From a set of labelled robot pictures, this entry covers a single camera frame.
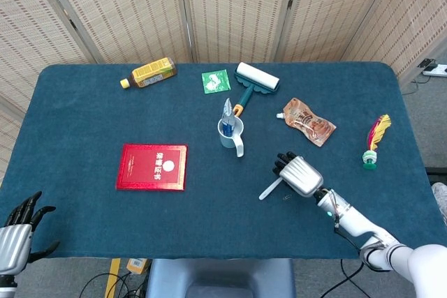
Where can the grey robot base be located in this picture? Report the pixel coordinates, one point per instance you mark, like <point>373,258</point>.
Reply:
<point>216,277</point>

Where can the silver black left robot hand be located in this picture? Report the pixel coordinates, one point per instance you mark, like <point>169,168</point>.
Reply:
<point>12,245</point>

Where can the yellow box with barcode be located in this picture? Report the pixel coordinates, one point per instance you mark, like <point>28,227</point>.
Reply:
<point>138,266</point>

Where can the teal lint roller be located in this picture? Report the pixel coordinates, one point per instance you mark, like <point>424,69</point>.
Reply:
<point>256,78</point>

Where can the brown spout pouch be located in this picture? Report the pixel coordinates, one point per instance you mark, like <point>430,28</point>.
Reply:
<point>307,123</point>

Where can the tea bottle with yellow label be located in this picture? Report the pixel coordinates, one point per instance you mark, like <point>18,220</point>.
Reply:
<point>153,73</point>

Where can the woven folding screen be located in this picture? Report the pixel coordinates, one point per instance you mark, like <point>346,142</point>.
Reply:
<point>227,5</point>

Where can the blue table cloth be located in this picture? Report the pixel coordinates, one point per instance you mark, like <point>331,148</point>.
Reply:
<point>87,137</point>

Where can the black table foot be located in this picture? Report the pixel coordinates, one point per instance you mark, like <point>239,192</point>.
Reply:
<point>436,170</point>

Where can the white power strip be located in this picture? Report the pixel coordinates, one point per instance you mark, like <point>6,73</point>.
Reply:
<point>438,70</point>

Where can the red yellow feather shuttlecock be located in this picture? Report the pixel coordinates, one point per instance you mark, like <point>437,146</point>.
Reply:
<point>377,130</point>

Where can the metal paper clip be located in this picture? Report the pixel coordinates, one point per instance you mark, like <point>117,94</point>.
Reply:
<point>287,197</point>

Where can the red certificate book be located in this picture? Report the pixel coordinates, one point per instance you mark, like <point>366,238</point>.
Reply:
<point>150,167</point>

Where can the green sachet packet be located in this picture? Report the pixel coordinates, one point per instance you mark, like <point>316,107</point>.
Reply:
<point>216,81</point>

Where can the blue white toothpaste tube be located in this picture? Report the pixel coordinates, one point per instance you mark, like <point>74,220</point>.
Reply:
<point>227,113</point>

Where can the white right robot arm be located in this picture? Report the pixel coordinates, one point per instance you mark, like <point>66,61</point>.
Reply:
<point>356,221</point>

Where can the white toothbrush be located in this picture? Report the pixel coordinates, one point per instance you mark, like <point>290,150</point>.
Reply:
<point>269,190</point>

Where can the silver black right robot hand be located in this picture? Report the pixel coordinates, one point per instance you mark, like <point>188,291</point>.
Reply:
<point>302,176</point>

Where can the white shoe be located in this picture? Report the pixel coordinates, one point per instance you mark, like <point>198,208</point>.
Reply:
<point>440,200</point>

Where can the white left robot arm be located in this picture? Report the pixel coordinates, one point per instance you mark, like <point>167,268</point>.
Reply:
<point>6,287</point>

